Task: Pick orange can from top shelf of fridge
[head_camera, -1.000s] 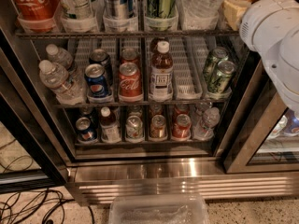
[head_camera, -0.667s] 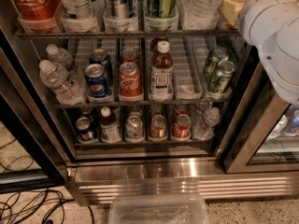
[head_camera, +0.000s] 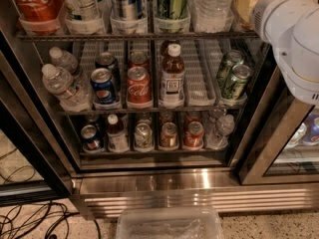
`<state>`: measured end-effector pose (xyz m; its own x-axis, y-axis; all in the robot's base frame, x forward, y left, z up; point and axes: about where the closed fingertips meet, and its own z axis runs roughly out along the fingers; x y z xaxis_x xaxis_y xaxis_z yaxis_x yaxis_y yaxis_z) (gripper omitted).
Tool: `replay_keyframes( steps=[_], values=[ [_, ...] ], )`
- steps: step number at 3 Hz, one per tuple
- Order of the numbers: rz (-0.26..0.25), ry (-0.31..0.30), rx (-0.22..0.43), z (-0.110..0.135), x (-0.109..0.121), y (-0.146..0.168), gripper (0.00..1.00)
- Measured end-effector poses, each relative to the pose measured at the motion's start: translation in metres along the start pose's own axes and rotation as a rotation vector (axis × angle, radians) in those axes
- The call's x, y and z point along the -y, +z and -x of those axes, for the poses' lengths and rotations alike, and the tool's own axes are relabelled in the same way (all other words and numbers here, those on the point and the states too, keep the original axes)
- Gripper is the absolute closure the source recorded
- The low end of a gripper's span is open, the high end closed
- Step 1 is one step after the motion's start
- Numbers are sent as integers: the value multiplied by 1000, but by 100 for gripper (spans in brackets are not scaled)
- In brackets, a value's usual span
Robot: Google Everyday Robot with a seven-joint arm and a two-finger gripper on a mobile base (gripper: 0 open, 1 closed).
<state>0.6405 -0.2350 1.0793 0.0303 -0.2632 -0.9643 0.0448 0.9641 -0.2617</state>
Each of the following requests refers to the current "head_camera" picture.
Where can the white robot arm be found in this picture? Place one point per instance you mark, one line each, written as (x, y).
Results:
(299, 66)

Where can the front green can middle shelf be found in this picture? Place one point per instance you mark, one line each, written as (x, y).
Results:
(236, 82)

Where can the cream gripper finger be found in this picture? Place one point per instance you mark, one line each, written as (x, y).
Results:
(236, 18)

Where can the red Coca-Cola can top shelf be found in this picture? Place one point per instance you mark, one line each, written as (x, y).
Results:
(40, 17)

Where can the tea bottle bottom shelf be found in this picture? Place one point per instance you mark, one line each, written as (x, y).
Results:
(118, 141)

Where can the rear water bottle middle shelf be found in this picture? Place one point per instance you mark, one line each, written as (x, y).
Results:
(64, 59)

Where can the left fridge glass door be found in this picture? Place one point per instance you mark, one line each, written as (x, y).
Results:
(34, 172)

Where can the rear green can middle shelf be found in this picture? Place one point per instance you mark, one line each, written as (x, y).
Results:
(228, 61)

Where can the dark can behind Pepsi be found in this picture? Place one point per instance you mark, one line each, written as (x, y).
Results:
(109, 61)

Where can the clear water bottle top shelf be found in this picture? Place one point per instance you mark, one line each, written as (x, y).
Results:
(214, 15)

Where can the white can behind right door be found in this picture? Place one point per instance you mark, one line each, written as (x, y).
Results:
(298, 134)

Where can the blue can behind right door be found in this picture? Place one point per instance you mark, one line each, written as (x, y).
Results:
(311, 136)

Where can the red can behind Coca-Cola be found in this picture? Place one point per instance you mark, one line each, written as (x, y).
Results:
(139, 59)

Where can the orange can bottom shelf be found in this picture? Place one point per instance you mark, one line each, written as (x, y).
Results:
(168, 135)

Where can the blue Pepsi can bottom shelf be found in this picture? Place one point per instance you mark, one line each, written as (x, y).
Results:
(91, 137)

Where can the red coca-cola can shelf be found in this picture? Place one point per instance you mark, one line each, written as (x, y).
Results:
(193, 135)
(40, 17)
(139, 85)

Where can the silver green can top shelf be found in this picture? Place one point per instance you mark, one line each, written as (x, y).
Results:
(84, 17)

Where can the red Coca-Cola can bottom shelf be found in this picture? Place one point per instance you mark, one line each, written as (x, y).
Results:
(193, 135)

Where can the right fridge glass door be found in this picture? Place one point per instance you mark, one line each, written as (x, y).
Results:
(269, 161)

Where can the clear plastic bin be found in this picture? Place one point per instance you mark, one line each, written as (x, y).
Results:
(170, 223)

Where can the silver green can shelf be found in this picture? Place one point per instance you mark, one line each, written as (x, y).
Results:
(84, 17)
(143, 136)

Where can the silver blue can top shelf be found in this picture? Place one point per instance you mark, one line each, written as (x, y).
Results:
(127, 15)

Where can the brown tea bottle middle shelf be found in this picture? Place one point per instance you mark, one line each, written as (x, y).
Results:
(171, 93)

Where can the blue Pepsi can middle shelf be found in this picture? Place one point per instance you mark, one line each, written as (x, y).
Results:
(103, 86)

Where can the silver green can bottom shelf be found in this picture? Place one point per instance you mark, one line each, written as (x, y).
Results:
(143, 136)

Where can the fridge glass door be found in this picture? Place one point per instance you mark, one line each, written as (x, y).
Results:
(269, 161)
(34, 172)

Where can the empty white shelf tray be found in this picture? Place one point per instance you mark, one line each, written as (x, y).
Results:
(199, 91)

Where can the front water bottle middle shelf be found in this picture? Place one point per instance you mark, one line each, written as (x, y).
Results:
(63, 86)

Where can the stainless fridge base grille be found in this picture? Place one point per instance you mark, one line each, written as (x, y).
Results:
(107, 195)

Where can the blue pepsi can shelf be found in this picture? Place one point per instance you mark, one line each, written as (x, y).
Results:
(91, 137)
(103, 86)

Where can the red Coca-Cola can middle shelf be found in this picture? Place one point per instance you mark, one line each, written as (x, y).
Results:
(139, 85)

